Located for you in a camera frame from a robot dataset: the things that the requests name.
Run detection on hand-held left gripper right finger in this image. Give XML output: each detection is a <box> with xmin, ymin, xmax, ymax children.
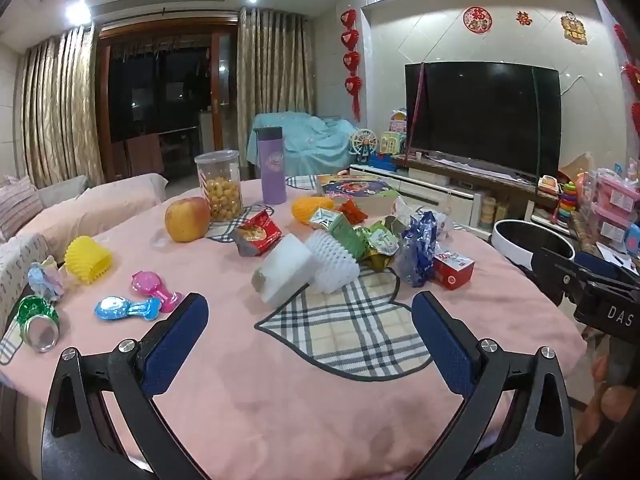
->
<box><xmin>411</xmin><ymin>290</ymin><xmax>576</xmax><ymax>480</ymax></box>

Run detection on red orange snack wrapper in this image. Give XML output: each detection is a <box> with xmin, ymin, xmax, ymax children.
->
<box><xmin>339</xmin><ymin>198</ymin><xmax>369</xmax><ymax>226</ymax></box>

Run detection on beige patterned curtain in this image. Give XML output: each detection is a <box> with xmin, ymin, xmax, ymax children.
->
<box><xmin>236</xmin><ymin>6</ymin><xmax>317</xmax><ymax>171</ymax></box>
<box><xmin>14</xmin><ymin>22</ymin><xmax>106</xmax><ymax>186</ymax></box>

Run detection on gold green foil wrapper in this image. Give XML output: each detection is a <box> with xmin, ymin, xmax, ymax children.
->
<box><xmin>355</xmin><ymin>220</ymin><xmax>403</xmax><ymax>273</ymax></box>

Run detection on green snack packets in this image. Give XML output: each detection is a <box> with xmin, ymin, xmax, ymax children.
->
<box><xmin>307</xmin><ymin>207</ymin><xmax>368</xmax><ymax>263</ymax></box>

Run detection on teal cloth cover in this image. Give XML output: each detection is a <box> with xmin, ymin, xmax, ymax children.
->
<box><xmin>248</xmin><ymin>111</ymin><xmax>361</xmax><ymax>178</ymax></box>

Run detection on blue foil toy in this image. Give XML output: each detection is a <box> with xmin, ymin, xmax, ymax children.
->
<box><xmin>94</xmin><ymin>296</ymin><xmax>162</xmax><ymax>322</ymax></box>

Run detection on gold wall decal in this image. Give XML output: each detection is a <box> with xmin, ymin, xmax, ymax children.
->
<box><xmin>560</xmin><ymin>11</ymin><xmax>589</xmax><ymax>46</ymax></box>

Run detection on stacked cream containers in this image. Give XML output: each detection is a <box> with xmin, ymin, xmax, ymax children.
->
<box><xmin>477</xmin><ymin>195</ymin><xmax>501</xmax><ymax>228</ymax></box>

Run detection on person's right hand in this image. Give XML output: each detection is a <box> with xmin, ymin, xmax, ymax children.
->
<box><xmin>575</xmin><ymin>352</ymin><xmax>628</xmax><ymax>443</ymax></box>

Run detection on wooden frame glass door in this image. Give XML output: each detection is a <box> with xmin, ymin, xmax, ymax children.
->
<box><xmin>95</xmin><ymin>17</ymin><xmax>240</xmax><ymax>171</ymax></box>

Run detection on yellow foam fruit net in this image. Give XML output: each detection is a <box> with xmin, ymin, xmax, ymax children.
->
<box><xmin>64</xmin><ymin>235</ymin><xmax>113</xmax><ymax>287</ymax></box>

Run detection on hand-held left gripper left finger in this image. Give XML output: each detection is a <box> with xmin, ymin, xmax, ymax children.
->
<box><xmin>41</xmin><ymin>292</ymin><xmax>210</xmax><ymax>480</ymax></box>

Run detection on striped pillow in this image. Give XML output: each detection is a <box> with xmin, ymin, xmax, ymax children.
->
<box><xmin>0</xmin><ymin>175</ymin><xmax>45</xmax><ymax>241</ymax></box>

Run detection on green foil jelly cup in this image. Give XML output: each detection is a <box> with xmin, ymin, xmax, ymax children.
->
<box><xmin>11</xmin><ymin>294</ymin><xmax>61</xmax><ymax>353</ymax></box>

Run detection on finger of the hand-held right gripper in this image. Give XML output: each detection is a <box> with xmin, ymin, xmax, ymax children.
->
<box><xmin>575</xmin><ymin>251</ymin><xmax>640</xmax><ymax>288</ymax></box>
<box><xmin>531</xmin><ymin>247</ymin><xmax>586</xmax><ymax>307</ymax></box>

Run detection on rainbow stacking ring toy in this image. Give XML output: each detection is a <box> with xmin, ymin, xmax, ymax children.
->
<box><xmin>556</xmin><ymin>180</ymin><xmax>578</xmax><ymax>226</ymax></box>

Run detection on small red box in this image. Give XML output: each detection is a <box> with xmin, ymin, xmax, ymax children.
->
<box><xmin>432</xmin><ymin>251</ymin><xmax>475</xmax><ymax>291</ymax></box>

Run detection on brown cardboard box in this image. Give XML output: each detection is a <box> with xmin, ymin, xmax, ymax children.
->
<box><xmin>559</xmin><ymin>152</ymin><xmax>596</xmax><ymax>181</ymax></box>

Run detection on pink foil toy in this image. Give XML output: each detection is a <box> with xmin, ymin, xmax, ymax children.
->
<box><xmin>131</xmin><ymin>270</ymin><xmax>183</xmax><ymax>313</ymax></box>

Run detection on red heart hanging decoration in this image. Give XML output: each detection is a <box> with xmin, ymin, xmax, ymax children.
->
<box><xmin>340</xmin><ymin>8</ymin><xmax>363</xmax><ymax>123</ymax></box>
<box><xmin>612</xmin><ymin>22</ymin><xmax>640</xmax><ymax>133</ymax></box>

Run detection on colourful puzzle box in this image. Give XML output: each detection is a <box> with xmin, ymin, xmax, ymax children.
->
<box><xmin>315</xmin><ymin>174</ymin><xmax>403</xmax><ymax>211</ymax></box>

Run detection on red yellow apple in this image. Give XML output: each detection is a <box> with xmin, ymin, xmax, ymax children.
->
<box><xmin>165</xmin><ymin>196</ymin><xmax>212</xmax><ymax>243</ymax></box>

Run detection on white television cabinet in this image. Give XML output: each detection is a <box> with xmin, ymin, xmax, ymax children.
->
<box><xmin>350</xmin><ymin>152</ymin><xmax>566</xmax><ymax>241</ymax></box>

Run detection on clear snack jar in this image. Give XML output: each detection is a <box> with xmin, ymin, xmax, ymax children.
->
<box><xmin>194</xmin><ymin>150</ymin><xmax>244</xmax><ymax>223</ymax></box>

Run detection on white round trash bin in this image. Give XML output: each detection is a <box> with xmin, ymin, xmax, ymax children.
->
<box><xmin>491</xmin><ymin>218</ymin><xmax>578</xmax><ymax>306</ymax></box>

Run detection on white foam fruit net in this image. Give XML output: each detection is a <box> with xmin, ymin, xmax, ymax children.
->
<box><xmin>305</xmin><ymin>230</ymin><xmax>361</xmax><ymax>293</ymax></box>

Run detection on blue white snack bag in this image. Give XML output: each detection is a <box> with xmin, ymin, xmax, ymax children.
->
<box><xmin>397</xmin><ymin>210</ymin><xmax>453</xmax><ymax>288</ymax></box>

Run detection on purple thermos bottle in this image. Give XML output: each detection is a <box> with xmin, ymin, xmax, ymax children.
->
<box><xmin>253</xmin><ymin>126</ymin><xmax>287</xmax><ymax>206</ymax></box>

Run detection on black flat television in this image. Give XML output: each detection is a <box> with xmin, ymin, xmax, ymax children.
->
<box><xmin>404</xmin><ymin>61</ymin><xmax>562</xmax><ymax>183</ymax></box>

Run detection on orange foam fruit net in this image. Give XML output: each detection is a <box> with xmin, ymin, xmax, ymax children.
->
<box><xmin>291</xmin><ymin>196</ymin><xmax>336</xmax><ymax>225</ymax></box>

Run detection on round red wall decal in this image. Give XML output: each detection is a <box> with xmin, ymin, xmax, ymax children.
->
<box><xmin>462</xmin><ymin>6</ymin><xmax>492</xmax><ymax>34</ymax></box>

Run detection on pale blue foil wrapper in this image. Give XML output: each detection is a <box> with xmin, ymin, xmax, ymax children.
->
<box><xmin>26</xmin><ymin>256</ymin><xmax>66</xmax><ymax>303</ymax></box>

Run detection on red snack packet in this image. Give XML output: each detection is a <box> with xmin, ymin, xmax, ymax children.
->
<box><xmin>232</xmin><ymin>210</ymin><xmax>284</xmax><ymax>259</ymax></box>

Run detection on white ferris wheel toy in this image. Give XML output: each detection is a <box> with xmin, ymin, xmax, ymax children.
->
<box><xmin>347</xmin><ymin>129</ymin><xmax>378</xmax><ymax>166</ymax></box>

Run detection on white foam block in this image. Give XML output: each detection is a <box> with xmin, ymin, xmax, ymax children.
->
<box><xmin>251</xmin><ymin>234</ymin><xmax>321</xmax><ymax>307</ymax></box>

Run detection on pink covered sofa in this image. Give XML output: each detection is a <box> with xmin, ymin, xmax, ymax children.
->
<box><xmin>0</xmin><ymin>172</ymin><xmax>168</xmax><ymax>261</ymax></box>

